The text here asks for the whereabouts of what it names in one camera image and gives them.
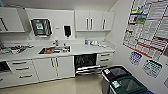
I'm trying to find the grey bin green lid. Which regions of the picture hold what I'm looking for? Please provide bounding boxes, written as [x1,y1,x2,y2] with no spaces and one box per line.
[100,65,132,94]

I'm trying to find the white folded towel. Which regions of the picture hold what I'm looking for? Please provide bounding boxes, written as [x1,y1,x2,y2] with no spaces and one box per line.
[98,41,109,48]

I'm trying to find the blue labelled bottle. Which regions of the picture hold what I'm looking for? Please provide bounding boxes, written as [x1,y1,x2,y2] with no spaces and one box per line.
[84,37,90,45]

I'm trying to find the white sink base cabinet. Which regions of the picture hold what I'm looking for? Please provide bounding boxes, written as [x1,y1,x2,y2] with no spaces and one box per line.
[32,55,76,83]

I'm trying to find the small teal bottle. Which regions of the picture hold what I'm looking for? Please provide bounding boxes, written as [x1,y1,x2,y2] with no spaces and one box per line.
[0,0,5,8]

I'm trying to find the stainless steel sink basin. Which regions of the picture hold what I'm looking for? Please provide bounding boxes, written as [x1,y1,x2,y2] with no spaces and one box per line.
[37,45,72,56]

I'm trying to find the steel paper towel dispenser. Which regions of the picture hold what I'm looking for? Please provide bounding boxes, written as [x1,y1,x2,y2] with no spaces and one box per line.
[30,18,53,37]

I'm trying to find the stainless steel dishwasher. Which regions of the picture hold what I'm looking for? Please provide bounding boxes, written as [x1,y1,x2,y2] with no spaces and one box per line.
[73,53,105,77]

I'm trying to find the black wall soap dispenser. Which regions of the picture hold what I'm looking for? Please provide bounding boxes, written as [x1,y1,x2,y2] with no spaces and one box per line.
[63,24,72,38]

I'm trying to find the black built-in microwave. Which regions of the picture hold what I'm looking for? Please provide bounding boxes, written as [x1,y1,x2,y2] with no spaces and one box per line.
[0,60,13,74]

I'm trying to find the white three-door wall cabinet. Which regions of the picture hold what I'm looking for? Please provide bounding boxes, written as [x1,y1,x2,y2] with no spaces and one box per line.
[74,9,116,33]

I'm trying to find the orange bowl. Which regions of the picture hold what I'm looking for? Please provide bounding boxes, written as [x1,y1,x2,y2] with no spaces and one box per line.
[44,48,55,55]

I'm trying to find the bulletin board with papers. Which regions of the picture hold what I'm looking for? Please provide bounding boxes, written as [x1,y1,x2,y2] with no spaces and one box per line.
[122,0,168,61]

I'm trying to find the white narrow drawer unit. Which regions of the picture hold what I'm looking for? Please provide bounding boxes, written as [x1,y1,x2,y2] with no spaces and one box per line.
[96,51,116,67]

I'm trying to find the dish drying rack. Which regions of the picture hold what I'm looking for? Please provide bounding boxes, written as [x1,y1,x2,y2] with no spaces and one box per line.
[0,42,35,55]

